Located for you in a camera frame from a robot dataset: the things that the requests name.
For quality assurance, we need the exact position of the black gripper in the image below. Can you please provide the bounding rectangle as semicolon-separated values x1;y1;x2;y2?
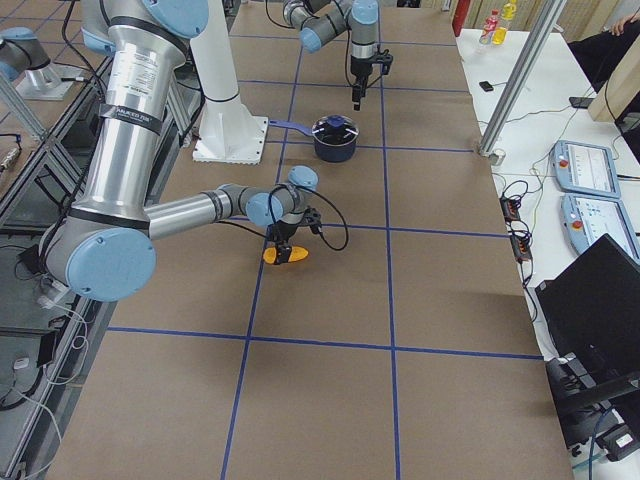
350;45;393;111
272;208;321;265

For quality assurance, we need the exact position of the yellow plastic corn cob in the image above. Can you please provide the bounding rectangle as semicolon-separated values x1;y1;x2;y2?
262;246;309;265

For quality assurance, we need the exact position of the glass lid with blue knob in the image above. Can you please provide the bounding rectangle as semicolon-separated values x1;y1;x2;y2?
311;115;360;146

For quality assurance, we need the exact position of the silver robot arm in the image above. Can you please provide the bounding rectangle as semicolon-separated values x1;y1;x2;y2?
41;1;318;302
282;0;394;111

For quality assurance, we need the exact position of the third robot arm grey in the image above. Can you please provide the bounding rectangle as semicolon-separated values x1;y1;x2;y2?
1;27;69;101

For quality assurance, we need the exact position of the dark blue saucepan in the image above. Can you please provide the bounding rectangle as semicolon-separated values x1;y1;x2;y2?
269;115;360;163

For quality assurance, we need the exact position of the red drink bottle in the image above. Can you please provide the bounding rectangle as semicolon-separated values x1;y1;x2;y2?
479;9;499;45

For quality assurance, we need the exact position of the yellow drink bottle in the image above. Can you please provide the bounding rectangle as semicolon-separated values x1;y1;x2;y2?
492;0;518;45

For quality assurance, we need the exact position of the upper teach pendant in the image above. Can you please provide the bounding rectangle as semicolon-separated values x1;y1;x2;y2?
549;140;621;199

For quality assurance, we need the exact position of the teach pendant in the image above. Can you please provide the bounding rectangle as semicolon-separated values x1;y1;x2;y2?
549;140;621;199
561;193;639;262

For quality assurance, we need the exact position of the lower teach pendant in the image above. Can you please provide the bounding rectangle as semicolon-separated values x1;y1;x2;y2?
561;193;639;262

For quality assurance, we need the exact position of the black laptop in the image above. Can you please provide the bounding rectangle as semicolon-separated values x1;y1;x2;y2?
535;234;639;376

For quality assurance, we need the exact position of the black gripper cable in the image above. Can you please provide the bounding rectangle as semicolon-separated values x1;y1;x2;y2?
266;187;351;253

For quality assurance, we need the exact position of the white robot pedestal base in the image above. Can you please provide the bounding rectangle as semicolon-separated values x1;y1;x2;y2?
190;1;268;165

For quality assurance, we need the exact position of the aluminium frame post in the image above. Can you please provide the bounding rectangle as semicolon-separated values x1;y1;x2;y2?
477;0;567;166

